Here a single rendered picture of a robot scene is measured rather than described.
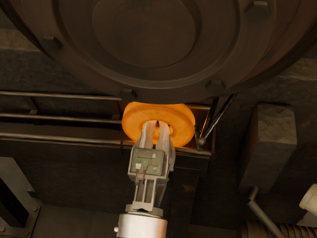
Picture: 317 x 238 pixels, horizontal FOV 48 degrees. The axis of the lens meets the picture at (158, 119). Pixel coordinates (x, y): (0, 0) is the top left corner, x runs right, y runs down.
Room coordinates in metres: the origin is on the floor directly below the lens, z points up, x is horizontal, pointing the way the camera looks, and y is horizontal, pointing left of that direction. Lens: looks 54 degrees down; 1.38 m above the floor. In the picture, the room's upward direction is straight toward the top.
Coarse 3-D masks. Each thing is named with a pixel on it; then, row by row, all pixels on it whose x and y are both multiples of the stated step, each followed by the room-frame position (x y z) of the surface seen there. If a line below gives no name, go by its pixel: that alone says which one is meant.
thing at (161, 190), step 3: (159, 186) 0.32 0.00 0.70; (162, 186) 0.32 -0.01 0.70; (165, 186) 0.33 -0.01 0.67; (159, 189) 0.31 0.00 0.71; (162, 189) 0.31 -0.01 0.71; (159, 192) 0.30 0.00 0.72; (162, 192) 0.30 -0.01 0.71; (156, 195) 0.28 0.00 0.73; (159, 195) 0.28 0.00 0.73; (162, 195) 0.30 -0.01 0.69; (156, 198) 0.28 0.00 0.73; (159, 198) 0.28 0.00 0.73; (156, 201) 0.27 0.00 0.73; (159, 201) 0.27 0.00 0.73; (156, 204) 0.27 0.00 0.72; (159, 204) 0.27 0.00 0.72; (156, 207) 0.26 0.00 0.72
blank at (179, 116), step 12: (132, 108) 0.44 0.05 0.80; (144, 108) 0.43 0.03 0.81; (156, 108) 0.43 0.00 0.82; (168, 108) 0.43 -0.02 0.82; (180, 108) 0.44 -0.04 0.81; (132, 120) 0.43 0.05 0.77; (144, 120) 0.43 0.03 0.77; (168, 120) 0.42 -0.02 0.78; (180, 120) 0.42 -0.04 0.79; (192, 120) 0.43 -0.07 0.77; (132, 132) 0.43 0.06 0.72; (156, 132) 0.44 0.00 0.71; (180, 132) 0.42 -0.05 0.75; (192, 132) 0.42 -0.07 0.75; (180, 144) 0.42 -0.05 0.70
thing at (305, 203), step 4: (312, 184) 0.33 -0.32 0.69; (316, 184) 0.33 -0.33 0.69; (312, 188) 0.31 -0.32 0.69; (316, 188) 0.31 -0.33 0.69; (308, 192) 0.31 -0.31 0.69; (312, 192) 0.31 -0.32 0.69; (316, 192) 0.31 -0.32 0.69; (304, 196) 0.30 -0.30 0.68; (308, 196) 0.30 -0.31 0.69; (312, 196) 0.30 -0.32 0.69; (316, 196) 0.30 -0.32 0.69; (304, 200) 0.29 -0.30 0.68; (308, 200) 0.29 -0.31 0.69; (312, 200) 0.29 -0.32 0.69; (316, 200) 0.29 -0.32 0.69; (300, 204) 0.29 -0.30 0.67; (304, 204) 0.29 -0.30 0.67; (308, 204) 0.29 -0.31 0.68; (312, 204) 0.29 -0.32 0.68; (316, 204) 0.28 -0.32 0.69; (304, 208) 0.29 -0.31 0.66; (308, 208) 0.28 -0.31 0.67; (312, 208) 0.28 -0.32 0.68; (316, 208) 0.28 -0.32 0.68; (312, 212) 0.28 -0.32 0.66; (316, 212) 0.27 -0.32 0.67
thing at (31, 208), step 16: (176, 176) 0.39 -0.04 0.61; (192, 176) 0.38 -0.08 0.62; (0, 192) 0.49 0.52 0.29; (176, 192) 0.39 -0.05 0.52; (192, 192) 0.38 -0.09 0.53; (0, 208) 0.47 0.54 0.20; (16, 208) 0.49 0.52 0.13; (32, 208) 0.54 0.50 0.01; (176, 208) 0.38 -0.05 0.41; (16, 224) 0.47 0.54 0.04; (32, 224) 0.48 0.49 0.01; (176, 224) 0.38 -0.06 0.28
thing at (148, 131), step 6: (150, 120) 0.43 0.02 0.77; (156, 120) 0.43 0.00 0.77; (144, 126) 0.40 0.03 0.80; (150, 126) 0.42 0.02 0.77; (144, 132) 0.39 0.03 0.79; (150, 132) 0.41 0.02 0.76; (144, 138) 0.38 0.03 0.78; (150, 138) 0.40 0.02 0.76; (144, 144) 0.37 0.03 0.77; (150, 144) 0.38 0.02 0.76
